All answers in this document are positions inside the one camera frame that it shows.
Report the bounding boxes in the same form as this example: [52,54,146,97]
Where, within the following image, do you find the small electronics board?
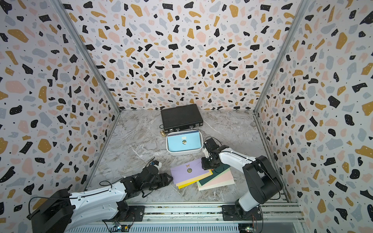
[110,222,131,233]

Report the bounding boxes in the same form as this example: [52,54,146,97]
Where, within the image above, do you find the dark blue envelope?
[175,130,199,135]

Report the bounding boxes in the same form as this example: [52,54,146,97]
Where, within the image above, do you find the light blue envelope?
[168,133,201,152]

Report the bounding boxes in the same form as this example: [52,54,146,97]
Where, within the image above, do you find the small brass keys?
[160,130,167,137]

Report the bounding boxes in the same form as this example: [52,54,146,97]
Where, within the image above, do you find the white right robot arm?
[201,143,283,221]

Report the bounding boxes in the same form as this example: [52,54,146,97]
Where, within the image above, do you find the black metal briefcase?
[160,104,204,134]

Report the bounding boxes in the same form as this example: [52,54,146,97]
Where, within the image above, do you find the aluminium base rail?
[56,202,305,233]

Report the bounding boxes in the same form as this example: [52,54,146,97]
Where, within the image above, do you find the dark green envelope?
[198,164,230,186]

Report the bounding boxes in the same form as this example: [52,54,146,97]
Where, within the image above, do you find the lilac envelope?
[171,158,213,188]

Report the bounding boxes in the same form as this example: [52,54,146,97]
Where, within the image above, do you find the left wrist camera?
[150,160,162,170]

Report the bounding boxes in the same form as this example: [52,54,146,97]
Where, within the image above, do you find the pink envelope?
[207,169,234,185]

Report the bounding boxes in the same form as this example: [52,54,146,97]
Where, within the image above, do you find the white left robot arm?
[27,165,173,233]

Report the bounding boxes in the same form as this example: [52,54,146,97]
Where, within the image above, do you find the bright yellow envelope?
[177,170,213,189]

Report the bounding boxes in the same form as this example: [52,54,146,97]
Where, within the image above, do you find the aluminium corner post right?
[253,0,310,116]

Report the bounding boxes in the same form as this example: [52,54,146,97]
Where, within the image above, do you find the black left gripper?
[141,172,175,192]

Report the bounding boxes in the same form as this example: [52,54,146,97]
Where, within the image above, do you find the aluminium corner post left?
[51,0,120,114]

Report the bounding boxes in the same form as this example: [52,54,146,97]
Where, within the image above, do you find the white storage tray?
[166,130,203,155]

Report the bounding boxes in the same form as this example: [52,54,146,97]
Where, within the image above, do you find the aluminium corner post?
[51,0,120,114]
[253,0,310,116]

